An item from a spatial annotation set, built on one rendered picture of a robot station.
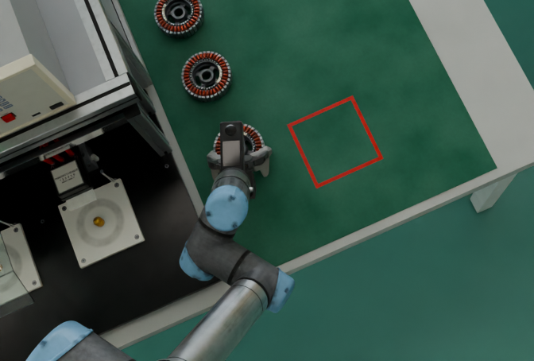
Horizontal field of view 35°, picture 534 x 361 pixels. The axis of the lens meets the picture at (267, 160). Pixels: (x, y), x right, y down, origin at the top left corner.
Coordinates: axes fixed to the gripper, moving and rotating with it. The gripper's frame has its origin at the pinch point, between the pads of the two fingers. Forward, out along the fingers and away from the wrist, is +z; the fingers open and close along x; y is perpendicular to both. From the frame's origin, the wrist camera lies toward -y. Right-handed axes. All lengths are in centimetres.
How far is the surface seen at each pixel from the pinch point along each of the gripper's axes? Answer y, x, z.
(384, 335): 73, 31, 45
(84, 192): 2.5, -31.6, -14.7
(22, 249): 15, -49, -11
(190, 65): -18.0, -9.8, 8.4
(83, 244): 15.3, -34.9, -10.9
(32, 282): 22, -46, -15
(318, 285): 59, 13, 53
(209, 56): -19.4, -5.4, 9.6
